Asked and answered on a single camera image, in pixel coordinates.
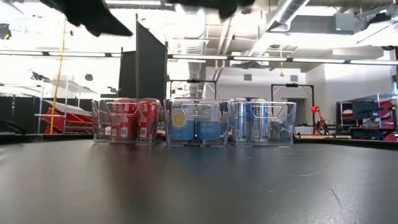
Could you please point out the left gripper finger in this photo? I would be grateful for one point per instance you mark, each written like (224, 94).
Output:
(112, 28)

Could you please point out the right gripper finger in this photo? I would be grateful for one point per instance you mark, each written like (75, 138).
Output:
(227, 12)

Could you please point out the clear plastic storage bin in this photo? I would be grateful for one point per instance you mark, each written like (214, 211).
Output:
(289, 124)
(225, 124)
(99, 124)

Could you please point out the blue silver Red Bull can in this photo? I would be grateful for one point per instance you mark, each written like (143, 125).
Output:
(239, 124)
(259, 124)

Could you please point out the white blue Spindrift can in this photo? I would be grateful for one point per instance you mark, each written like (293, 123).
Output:
(208, 130)
(182, 130)

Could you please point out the red robot arm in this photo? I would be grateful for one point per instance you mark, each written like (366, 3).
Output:
(315, 109)

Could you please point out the ceiling light strip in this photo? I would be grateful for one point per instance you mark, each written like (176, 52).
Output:
(261, 58)
(77, 54)
(199, 57)
(373, 62)
(317, 60)

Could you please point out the black divider panel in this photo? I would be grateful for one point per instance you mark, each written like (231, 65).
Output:
(149, 62)

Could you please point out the yellow hanging pendant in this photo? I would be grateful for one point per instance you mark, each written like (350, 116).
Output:
(281, 74)

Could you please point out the metal shelf rack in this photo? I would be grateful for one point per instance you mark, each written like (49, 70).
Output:
(66, 99)

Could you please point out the red folded equipment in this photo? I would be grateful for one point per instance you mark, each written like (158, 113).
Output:
(74, 119)

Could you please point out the shelf rack red bins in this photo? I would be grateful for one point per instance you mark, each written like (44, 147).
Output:
(387, 107)

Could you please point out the silver ribbed ventilation duct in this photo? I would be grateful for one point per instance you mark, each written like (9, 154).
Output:
(194, 46)

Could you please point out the large round silver duct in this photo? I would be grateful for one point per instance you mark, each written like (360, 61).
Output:
(287, 11)

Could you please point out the white wall vent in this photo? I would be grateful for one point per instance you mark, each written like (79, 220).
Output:
(294, 78)
(247, 77)

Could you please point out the black camera gantry frame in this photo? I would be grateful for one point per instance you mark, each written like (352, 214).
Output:
(292, 84)

